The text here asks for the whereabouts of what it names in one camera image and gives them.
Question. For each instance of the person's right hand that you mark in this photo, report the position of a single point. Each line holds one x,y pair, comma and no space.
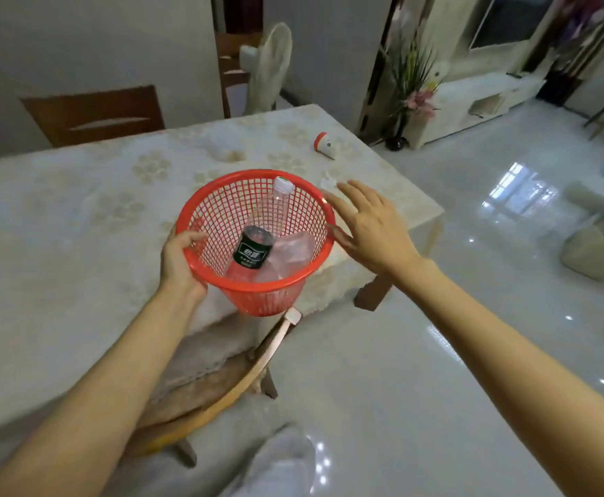
379,238

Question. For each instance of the person's left hand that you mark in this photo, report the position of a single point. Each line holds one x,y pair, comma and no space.
177,269

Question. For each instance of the person's right thumb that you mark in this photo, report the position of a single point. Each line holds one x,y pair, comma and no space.
341,237

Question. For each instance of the person's left thumb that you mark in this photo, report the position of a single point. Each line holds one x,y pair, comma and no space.
192,238

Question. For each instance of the person's right middle finger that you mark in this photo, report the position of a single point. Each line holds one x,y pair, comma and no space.
353,195

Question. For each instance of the red plastic mesh basket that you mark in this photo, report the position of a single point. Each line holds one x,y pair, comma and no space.
260,301

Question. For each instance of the person's left forearm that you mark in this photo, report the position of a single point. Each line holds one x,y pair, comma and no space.
100,398

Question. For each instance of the person's right forearm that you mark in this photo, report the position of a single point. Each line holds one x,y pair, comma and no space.
514,377

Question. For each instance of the small clear plastic piece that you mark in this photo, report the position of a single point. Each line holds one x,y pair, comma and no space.
329,183

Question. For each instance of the clear crumpled plastic bottle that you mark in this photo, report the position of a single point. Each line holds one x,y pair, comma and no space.
292,251

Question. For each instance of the small white bottle red cap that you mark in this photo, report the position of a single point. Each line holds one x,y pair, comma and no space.
326,145

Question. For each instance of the green label plastic bottle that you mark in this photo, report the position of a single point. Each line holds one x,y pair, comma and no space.
253,252

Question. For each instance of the wooden table leg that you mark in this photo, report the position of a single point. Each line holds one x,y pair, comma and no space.
373,293

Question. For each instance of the black vase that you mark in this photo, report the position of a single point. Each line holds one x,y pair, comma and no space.
397,139

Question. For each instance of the cream floral tablecloth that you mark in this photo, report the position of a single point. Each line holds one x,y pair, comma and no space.
74,227

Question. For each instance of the pink flowers with green leaves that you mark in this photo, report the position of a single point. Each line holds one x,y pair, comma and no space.
415,82

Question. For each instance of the white television cabinet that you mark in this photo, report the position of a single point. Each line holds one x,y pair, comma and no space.
467,103

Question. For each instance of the white standing fan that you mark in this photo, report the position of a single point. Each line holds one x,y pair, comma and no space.
271,67

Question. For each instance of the brown wooden chair with slot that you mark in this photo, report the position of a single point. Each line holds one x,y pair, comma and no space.
95,106

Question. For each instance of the curved-back wooden chair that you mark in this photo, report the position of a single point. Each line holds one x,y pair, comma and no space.
219,403

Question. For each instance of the dark wooden slatted chair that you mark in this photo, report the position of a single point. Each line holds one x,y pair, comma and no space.
228,62

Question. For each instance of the flat screen television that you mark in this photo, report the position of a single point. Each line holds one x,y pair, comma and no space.
511,18

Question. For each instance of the cream box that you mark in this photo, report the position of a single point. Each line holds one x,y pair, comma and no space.
591,253

